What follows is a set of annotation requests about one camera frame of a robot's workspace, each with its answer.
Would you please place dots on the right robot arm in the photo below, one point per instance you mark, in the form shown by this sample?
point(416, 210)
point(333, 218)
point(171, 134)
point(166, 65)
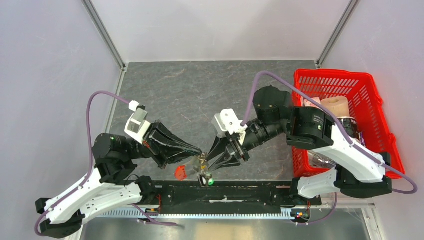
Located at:
point(358, 172)

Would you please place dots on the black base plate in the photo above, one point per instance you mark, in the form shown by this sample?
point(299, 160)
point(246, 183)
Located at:
point(225, 197)

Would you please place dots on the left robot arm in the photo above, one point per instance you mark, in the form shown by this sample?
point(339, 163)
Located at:
point(105, 186)

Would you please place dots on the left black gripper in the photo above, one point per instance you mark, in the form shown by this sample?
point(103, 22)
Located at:
point(160, 141)

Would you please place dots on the clear plastic bottle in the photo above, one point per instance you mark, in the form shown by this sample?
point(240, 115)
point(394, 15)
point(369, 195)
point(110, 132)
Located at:
point(318, 160)

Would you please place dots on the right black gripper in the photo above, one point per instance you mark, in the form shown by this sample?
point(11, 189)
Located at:
point(221, 144)

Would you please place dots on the aluminium frame post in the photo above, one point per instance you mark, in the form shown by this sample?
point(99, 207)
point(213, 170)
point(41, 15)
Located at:
point(346, 15)
point(101, 28)

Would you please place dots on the white cable duct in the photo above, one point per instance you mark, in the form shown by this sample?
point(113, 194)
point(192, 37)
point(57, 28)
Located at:
point(132, 213)

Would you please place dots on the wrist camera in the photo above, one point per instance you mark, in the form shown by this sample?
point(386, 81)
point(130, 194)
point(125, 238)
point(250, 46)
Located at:
point(137, 124)
point(227, 122)

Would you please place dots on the right aluminium frame post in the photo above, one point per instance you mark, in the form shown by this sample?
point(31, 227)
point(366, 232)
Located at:
point(346, 15)

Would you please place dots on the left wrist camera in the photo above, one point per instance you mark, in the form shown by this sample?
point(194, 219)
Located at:
point(137, 124)

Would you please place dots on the toilet paper roll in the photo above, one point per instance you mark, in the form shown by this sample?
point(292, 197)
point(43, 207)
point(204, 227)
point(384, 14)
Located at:
point(338, 105)

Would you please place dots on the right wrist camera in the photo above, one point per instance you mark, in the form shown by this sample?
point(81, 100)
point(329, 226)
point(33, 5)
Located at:
point(227, 122)

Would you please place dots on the red plastic basket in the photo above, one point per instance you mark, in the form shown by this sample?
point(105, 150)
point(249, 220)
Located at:
point(364, 102)

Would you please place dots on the left aluminium frame post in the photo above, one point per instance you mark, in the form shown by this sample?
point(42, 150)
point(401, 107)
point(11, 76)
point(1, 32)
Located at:
point(101, 28)

